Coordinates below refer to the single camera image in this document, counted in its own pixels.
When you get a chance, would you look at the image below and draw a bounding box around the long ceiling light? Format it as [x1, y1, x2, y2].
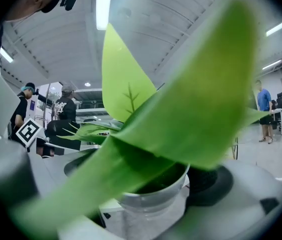
[262, 60, 282, 71]
[0, 46, 14, 64]
[265, 19, 282, 37]
[95, 0, 114, 31]

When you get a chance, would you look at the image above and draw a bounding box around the green plant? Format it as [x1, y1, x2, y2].
[8, 0, 271, 240]

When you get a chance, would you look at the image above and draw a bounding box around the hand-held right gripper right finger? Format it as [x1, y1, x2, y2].
[160, 160, 282, 240]

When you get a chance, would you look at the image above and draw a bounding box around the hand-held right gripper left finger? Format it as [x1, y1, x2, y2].
[27, 145, 102, 200]

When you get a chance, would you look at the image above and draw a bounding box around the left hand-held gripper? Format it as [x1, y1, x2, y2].
[15, 117, 56, 159]

